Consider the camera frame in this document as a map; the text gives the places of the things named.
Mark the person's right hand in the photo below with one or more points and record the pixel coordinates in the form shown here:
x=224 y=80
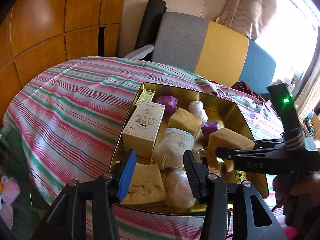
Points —
x=300 y=185

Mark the dark red cloth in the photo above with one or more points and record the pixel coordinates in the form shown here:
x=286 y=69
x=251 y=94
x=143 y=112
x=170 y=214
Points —
x=246 y=87

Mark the pink green striped tablecloth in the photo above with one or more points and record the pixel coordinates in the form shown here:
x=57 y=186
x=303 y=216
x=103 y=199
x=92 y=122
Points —
x=75 y=100

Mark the grey white sock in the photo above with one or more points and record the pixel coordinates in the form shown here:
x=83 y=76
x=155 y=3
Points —
x=172 y=147

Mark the white plastic ball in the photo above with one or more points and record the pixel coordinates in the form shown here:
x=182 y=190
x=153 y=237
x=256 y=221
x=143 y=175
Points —
x=177 y=187
x=197 y=108

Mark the small green box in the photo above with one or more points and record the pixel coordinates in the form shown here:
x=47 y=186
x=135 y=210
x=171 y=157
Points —
x=146 y=97

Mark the yellow sponge block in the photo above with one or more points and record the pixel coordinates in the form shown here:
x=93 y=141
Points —
x=147 y=185
x=230 y=138
x=183 y=121

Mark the pink toy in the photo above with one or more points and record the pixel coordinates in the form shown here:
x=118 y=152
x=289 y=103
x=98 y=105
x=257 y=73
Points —
x=10 y=190

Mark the white tall carton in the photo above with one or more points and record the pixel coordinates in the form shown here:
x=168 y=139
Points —
x=143 y=127

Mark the black rolled mat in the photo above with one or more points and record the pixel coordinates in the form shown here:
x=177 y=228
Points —
x=150 y=22

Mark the gold metal tin box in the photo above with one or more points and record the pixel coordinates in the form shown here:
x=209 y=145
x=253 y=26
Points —
x=220 y=107

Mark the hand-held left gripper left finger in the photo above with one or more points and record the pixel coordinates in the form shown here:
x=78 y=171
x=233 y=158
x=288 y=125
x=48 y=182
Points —
x=127 y=177

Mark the dark green cloth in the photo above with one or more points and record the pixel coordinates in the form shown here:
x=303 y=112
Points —
x=17 y=150

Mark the grey yellow blue chair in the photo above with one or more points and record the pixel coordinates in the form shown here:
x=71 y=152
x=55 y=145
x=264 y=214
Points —
x=225 y=50

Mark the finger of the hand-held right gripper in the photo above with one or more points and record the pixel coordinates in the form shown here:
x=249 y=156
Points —
x=225 y=153
x=268 y=144

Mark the window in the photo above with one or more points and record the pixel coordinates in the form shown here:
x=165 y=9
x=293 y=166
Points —
x=295 y=30

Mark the clear packet with green end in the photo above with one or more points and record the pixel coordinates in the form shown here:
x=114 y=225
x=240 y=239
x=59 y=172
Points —
x=237 y=176

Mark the white appliance carton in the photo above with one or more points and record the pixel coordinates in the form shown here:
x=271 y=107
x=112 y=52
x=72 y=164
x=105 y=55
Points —
x=291 y=81

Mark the wooden wardrobe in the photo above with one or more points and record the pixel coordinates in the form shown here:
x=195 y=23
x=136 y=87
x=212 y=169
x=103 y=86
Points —
x=50 y=30

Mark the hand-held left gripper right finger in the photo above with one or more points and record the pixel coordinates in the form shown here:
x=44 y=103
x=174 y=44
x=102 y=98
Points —
x=193 y=177

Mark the purple snack packet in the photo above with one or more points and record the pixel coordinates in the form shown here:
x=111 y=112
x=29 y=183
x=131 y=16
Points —
x=167 y=103
x=210 y=128

